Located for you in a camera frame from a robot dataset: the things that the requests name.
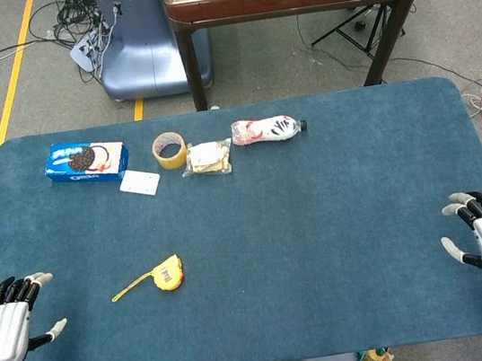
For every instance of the yellow tape measure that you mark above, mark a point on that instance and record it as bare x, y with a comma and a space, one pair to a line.
169, 275

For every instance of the bread in clear bag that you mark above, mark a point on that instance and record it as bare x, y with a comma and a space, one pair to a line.
208, 158

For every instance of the yellowish packing tape roll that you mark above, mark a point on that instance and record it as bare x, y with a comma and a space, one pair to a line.
170, 162

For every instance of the white power strip with plugs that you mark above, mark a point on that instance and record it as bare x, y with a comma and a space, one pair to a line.
83, 54

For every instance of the colourful small toy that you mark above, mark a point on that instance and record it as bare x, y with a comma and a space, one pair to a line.
376, 357

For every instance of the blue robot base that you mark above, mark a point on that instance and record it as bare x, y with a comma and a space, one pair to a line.
145, 58

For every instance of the red white plastic bottle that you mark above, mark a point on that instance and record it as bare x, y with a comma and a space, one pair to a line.
265, 130

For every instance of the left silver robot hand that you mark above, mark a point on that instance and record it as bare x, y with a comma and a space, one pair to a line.
4, 329

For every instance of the blue Oreo cookie box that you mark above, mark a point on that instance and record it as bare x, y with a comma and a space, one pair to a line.
84, 163

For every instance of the white wall switch plate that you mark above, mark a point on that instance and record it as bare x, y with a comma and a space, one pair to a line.
139, 183

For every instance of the black tripod stand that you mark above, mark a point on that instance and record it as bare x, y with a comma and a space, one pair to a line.
359, 26

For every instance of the blue felt table cover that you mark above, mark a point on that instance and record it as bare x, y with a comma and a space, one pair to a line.
298, 226

